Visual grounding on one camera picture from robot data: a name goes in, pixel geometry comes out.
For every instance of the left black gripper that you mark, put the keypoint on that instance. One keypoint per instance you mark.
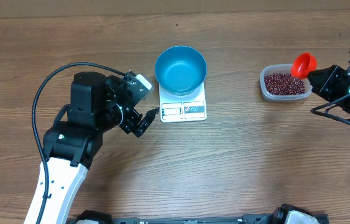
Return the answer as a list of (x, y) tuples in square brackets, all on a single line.
[(130, 126)]

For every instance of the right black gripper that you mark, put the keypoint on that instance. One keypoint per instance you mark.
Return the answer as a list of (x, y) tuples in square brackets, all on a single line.
[(331, 79)]

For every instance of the red scoop with blue handle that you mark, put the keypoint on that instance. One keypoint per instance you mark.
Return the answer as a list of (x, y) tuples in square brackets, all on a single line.
[(303, 65)]

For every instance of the red beans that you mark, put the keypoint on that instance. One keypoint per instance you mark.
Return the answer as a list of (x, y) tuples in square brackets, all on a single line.
[(284, 84)]

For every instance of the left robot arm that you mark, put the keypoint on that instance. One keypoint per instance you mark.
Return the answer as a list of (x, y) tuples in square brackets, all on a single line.
[(97, 104)]

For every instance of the white digital kitchen scale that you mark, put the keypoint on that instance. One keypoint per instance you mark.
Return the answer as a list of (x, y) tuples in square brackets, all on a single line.
[(185, 108)]

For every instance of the blue metal bowl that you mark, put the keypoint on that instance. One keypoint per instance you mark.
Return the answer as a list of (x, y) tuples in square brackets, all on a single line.
[(180, 70)]

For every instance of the clear plastic container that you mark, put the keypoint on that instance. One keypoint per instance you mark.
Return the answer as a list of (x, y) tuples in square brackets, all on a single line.
[(281, 68)]

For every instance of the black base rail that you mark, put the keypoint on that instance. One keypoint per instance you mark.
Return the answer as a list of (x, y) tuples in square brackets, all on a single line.
[(245, 219)]

